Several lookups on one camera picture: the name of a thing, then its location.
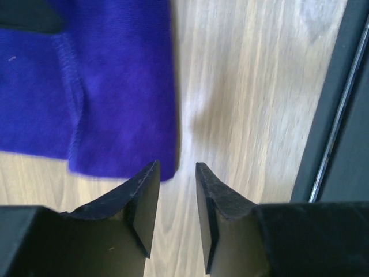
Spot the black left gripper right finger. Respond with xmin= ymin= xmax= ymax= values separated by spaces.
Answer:
xmin=195 ymin=163 xmax=368 ymax=276

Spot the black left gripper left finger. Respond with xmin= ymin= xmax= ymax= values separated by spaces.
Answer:
xmin=1 ymin=161 xmax=160 ymax=276

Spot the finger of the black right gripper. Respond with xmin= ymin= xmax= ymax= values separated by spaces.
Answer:
xmin=1 ymin=0 xmax=63 ymax=34

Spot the purple towel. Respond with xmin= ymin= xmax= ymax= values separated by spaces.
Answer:
xmin=1 ymin=1 xmax=177 ymax=181

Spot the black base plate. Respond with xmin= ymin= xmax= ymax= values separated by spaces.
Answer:
xmin=291 ymin=1 xmax=368 ymax=203

